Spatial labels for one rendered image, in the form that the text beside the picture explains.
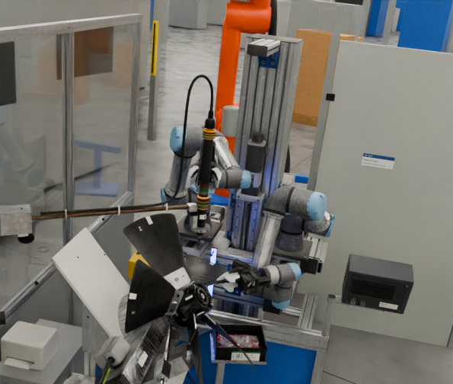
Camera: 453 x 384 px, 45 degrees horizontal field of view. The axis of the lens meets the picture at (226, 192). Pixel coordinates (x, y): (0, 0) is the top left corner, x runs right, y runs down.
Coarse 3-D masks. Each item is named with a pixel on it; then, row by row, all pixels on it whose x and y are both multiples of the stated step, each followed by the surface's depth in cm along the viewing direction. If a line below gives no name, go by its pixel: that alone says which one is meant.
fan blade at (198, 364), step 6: (198, 336) 183; (192, 342) 191; (198, 342) 180; (192, 348) 191; (198, 348) 180; (198, 354) 182; (198, 360) 183; (198, 366) 171; (198, 372) 170; (198, 378) 168
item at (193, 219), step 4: (188, 204) 192; (188, 208) 192; (192, 208) 191; (196, 208) 192; (188, 212) 194; (192, 212) 192; (196, 212) 192; (192, 216) 194; (196, 216) 193; (192, 220) 194; (196, 220) 194; (192, 224) 194; (196, 224) 195; (208, 224) 199; (192, 228) 195; (196, 228) 195; (200, 228) 195; (204, 228) 196; (208, 228) 196; (200, 232) 195
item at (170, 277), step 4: (180, 268) 200; (172, 272) 199; (176, 272) 199; (180, 272) 200; (184, 272) 200; (168, 276) 198; (172, 276) 199; (176, 276) 199; (180, 276) 199; (184, 276) 200; (188, 276) 200; (168, 280) 198; (172, 280) 198; (180, 280) 199; (184, 280) 199; (188, 280) 199; (172, 284) 198; (176, 284) 198; (180, 284) 198; (184, 284) 198; (176, 288) 197
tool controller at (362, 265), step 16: (352, 256) 231; (352, 272) 224; (368, 272) 223; (384, 272) 224; (400, 272) 224; (352, 288) 228; (368, 288) 226; (384, 288) 224; (400, 288) 222; (352, 304) 230; (368, 304) 231; (384, 304) 229; (400, 304) 227
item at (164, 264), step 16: (144, 224) 202; (160, 224) 205; (176, 224) 209; (144, 240) 200; (160, 240) 202; (176, 240) 204; (144, 256) 198; (160, 256) 199; (176, 256) 201; (160, 272) 198
